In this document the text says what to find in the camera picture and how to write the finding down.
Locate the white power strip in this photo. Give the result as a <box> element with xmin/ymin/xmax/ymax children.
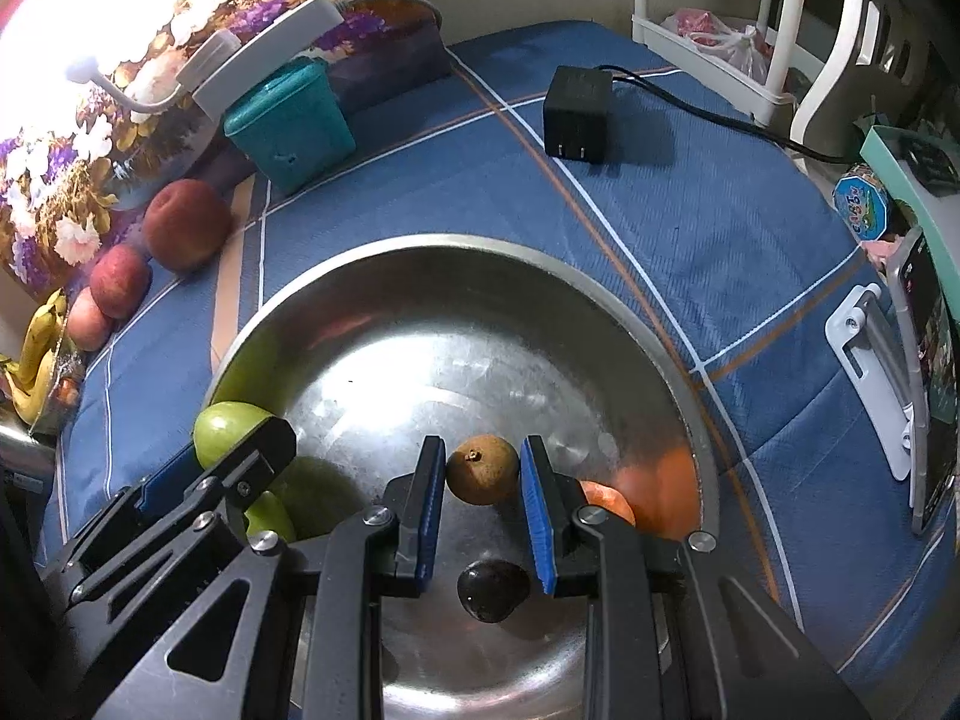
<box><xmin>191</xmin><ymin>0</ymin><xmax>347</xmax><ymax>119</ymax></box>

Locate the brown longan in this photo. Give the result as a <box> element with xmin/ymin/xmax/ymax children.
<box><xmin>446</xmin><ymin>435</ymin><xmax>520</xmax><ymax>505</ymax></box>

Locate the teal plastic box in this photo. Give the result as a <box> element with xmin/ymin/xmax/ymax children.
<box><xmin>223</xmin><ymin>60</ymin><xmax>357</xmax><ymax>196</ymax></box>

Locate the black smartphone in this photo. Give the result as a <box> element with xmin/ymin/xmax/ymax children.
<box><xmin>896</xmin><ymin>225</ymin><xmax>960</xmax><ymax>533</ymax></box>

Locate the white phone stand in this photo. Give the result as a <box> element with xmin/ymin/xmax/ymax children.
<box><xmin>825</xmin><ymin>285</ymin><xmax>927</xmax><ymax>481</ymax></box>

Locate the black adapter cable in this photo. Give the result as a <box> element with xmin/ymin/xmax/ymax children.
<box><xmin>607</xmin><ymin>67</ymin><xmax>863</xmax><ymax>166</ymax></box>

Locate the dark red apple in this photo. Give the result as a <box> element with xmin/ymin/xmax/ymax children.
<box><xmin>142</xmin><ymin>180</ymin><xmax>233</xmax><ymax>272</ymax></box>

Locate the orange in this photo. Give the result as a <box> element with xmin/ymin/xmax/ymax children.
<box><xmin>579</xmin><ymin>480</ymin><xmax>637</xmax><ymax>527</ymax></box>

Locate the pink apple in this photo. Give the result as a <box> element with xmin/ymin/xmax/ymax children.
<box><xmin>66</xmin><ymin>289</ymin><xmax>113</xmax><ymax>352</ymax></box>

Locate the pink plastic bag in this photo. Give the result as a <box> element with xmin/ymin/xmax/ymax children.
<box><xmin>660</xmin><ymin>7</ymin><xmax>773</xmax><ymax>87</ymax></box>

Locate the teal tray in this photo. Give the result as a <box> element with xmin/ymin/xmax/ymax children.
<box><xmin>859</xmin><ymin>124</ymin><xmax>960</xmax><ymax>241</ymax></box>

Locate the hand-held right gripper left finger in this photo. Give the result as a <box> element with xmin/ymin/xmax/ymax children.
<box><xmin>97</xmin><ymin>435</ymin><xmax>449</xmax><ymax>720</ymax></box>

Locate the dark purple plum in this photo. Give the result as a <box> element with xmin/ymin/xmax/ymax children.
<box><xmin>457</xmin><ymin>560</ymin><xmax>531</xmax><ymax>623</ymax></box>

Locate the white lamp cable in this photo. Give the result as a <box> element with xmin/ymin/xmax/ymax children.
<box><xmin>66</xmin><ymin>60</ymin><xmax>185</xmax><ymax>115</ymax></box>

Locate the white rack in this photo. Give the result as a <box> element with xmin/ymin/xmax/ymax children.
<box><xmin>630</xmin><ymin>0</ymin><xmax>960</xmax><ymax>158</ymax></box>

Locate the round green jujube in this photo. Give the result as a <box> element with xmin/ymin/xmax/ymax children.
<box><xmin>244</xmin><ymin>491</ymin><xmax>297</xmax><ymax>541</ymax></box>

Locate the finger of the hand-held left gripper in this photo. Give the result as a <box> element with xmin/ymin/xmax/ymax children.
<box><xmin>41</xmin><ymin>506</ymin><xmax>260</xmax><ymax>608</ymax></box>
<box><xmin>112</xmin><ymin>416</ymin><xmax>297</xmax><ymax>533</ymax></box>

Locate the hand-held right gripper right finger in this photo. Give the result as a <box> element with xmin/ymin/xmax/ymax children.
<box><xmin>520</xmin><ymin>433</ymin><xmax>848</xmax><ymax>720</ymax></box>

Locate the blue plaid tablecloth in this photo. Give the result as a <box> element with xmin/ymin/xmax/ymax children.
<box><xmin>34</xmin><ymin>19</ymin><xmax>946</xmax><ymax>720</ymax></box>

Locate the yellow banana bunch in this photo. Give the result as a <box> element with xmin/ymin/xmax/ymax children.
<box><xmin>15</xmin><ymin>289</ymin><xmax>72</xmax><ymax>425</ymax></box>

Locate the blue round tin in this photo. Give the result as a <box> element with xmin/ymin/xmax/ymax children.
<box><xmin>832</xmin><ymin>163</ymin><xmax>891</xmax><ymax>242</ymax></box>

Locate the white plug adapter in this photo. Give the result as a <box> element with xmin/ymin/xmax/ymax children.
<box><xmin>178</xmin><ymin>31</ymin><xmax>241</xmax><ymax>87</ymax></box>

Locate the stainless steel bowl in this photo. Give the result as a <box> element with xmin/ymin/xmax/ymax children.
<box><xmin>202</xmin><ymin>234</ymin><xmax>719</xmax><ymax>720</ymax></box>

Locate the clear plastic tray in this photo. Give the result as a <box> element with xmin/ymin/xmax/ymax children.
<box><xmin>30</xmin><ymin>345</ymin><xmax>87</xmax><ymax>436</ymax></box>

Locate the black power adapter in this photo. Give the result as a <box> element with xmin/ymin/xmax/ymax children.
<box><xmin>544</xmin><ymin>66</ymin><xmax>610</xmax><ymax>164</ymax></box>

